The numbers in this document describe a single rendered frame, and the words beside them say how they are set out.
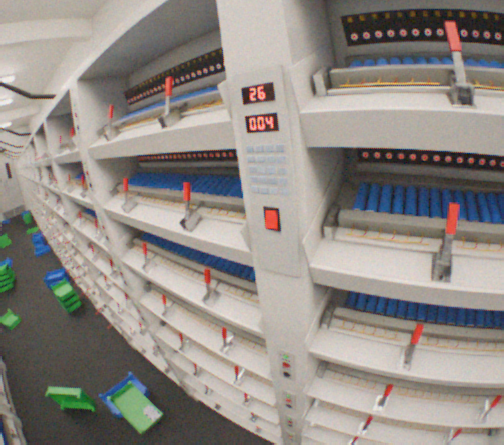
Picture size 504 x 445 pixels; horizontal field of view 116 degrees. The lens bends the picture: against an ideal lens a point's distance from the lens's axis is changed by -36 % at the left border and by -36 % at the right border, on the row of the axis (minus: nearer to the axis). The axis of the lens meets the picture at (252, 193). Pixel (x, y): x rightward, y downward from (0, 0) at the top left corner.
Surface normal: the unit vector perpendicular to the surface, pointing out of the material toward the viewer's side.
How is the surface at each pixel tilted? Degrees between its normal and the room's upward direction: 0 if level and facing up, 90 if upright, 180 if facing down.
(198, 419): 0
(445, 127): 111
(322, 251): 21
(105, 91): 90
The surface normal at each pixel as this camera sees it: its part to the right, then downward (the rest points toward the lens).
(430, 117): -0.47, 0.64
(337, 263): -0.32, -0.76
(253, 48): -0.56, 0.32
